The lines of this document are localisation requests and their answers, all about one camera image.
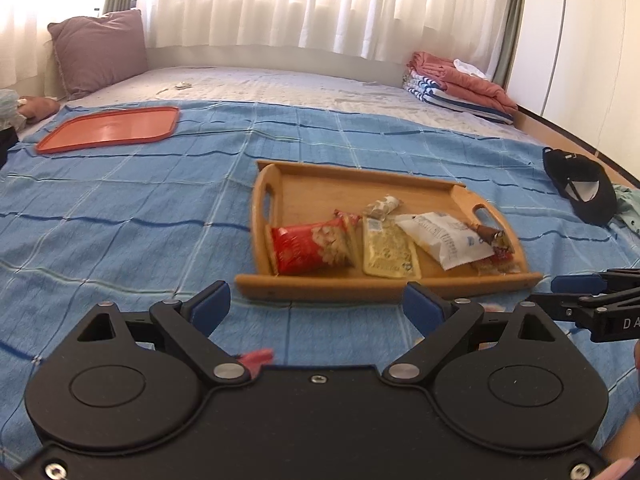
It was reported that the orange plastic tray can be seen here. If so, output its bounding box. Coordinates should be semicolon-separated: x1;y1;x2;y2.
36;106;181;155

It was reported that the white folded cloth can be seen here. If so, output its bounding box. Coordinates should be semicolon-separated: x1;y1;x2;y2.
452;59;489;79

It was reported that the thin red snack packet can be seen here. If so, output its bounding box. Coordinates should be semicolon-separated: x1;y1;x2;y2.
239;348;274;377

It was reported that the purple pillow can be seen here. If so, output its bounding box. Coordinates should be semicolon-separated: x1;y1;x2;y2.
48;9;149;101

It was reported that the blue checked blanket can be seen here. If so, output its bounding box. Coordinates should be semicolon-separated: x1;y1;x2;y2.
0;100;640;453

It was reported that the blue white striped folded towel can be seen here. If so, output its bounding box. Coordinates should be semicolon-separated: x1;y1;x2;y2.
402;72;516;126

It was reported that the brown sausage packet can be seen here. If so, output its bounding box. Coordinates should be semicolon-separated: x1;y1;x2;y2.
472;224;514;255

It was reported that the teal cloth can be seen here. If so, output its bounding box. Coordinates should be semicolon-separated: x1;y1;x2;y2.
612;185;640;235

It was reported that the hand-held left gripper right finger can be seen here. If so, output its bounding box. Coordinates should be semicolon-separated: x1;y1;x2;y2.
382;281;573;387

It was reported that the white patterned bed sheet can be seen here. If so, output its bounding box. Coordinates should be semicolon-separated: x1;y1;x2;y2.
62;65;523;137

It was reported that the white snack packet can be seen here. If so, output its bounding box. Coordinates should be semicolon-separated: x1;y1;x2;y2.
395;212;493;271

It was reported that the pinkish brown cloth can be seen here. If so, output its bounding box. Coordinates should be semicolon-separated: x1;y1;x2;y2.
20;96;62;125

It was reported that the red peanut packet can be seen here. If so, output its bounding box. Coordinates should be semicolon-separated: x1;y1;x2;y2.
271;219;358;277

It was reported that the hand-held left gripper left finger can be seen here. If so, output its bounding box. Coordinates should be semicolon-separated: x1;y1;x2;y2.
65;281;252;387

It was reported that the black cap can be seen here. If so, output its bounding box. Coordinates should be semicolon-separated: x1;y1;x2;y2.
542;147;618;226

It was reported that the small orange brown sachet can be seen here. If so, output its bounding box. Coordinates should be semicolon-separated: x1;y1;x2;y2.
472;260;522;277

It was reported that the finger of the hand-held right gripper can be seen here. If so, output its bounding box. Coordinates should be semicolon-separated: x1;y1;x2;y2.
525;294;606;321
551;269;640;297

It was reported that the wooden serving tray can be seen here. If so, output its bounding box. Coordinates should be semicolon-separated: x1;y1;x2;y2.
235;160;543;303

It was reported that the pale yellow snack packet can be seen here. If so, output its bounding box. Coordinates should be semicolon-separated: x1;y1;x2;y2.
362;217;422;281

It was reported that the wooden bed frame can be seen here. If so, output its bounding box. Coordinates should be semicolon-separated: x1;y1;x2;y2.
515;104;640;188

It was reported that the white sheer curtain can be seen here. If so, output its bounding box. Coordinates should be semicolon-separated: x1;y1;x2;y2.
0;0;518;86

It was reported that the folded clothes stack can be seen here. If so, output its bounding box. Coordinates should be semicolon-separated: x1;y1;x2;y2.
407;51;519;112

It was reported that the beige biscuit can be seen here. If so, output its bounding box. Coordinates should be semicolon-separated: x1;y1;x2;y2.
362;196;404;221

